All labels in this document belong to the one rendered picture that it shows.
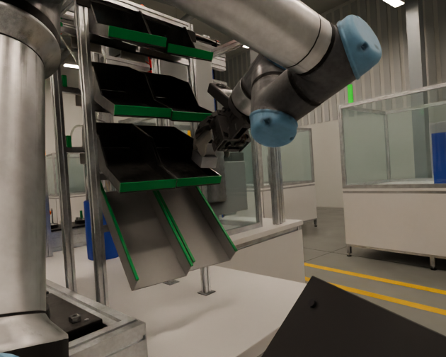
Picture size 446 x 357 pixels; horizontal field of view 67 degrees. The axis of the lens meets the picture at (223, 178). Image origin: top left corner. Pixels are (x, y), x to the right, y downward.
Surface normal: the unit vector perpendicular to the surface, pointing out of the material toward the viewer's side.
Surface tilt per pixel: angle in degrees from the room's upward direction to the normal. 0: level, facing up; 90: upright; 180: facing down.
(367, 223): 90
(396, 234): 90
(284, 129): 147
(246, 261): 90
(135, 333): 90
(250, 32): 156
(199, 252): 45
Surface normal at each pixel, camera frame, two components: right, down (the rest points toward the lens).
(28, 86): 0.93, -0.28
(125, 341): 0.73, -0.04
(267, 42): 0.02, 0.92
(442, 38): -0.77, 0.06
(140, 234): 0.38, -0.72
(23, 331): 0.50, -0.86
